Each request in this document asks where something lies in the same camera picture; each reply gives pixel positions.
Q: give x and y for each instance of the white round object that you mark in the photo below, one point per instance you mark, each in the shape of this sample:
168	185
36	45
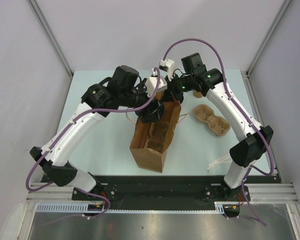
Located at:
13	223

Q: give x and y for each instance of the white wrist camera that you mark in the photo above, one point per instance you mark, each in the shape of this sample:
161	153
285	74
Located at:
155	83
168	66

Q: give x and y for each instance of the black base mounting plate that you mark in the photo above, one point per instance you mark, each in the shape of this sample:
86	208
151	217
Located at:
170	193

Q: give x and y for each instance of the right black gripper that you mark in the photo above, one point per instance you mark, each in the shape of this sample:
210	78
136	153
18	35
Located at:
171	90

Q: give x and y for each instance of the black plastic cup lid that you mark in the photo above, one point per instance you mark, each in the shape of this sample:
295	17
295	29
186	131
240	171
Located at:
154	112

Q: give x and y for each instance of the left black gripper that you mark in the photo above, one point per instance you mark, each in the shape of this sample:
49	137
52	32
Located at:
141	88

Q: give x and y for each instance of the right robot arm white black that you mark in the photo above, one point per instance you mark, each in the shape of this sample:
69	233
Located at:
253	138

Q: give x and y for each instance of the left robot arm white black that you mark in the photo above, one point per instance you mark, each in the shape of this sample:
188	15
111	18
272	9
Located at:
123	92

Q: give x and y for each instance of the aluminium corner post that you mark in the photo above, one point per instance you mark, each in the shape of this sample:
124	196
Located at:
269	35
45	26

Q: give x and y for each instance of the right aluminium corner post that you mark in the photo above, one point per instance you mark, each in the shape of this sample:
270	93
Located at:
269	35

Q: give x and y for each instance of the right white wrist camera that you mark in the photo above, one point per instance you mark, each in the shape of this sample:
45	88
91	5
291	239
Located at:
168	66

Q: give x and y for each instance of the aluminium frame rail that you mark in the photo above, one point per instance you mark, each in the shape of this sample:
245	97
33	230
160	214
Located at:
268	193

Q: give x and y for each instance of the brown paper bag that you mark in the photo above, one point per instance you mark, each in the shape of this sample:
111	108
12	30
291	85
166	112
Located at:
149	159

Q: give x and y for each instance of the brown pulp cup carrier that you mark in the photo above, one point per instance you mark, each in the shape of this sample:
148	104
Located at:
156	136
217	124

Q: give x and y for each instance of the brown paper cup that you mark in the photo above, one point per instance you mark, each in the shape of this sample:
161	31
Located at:
197	94

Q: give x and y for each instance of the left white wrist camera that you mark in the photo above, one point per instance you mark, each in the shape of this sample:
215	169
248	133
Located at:
155	83

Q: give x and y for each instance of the left aluminium corner post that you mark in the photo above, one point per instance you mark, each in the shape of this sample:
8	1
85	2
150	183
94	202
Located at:
45	26

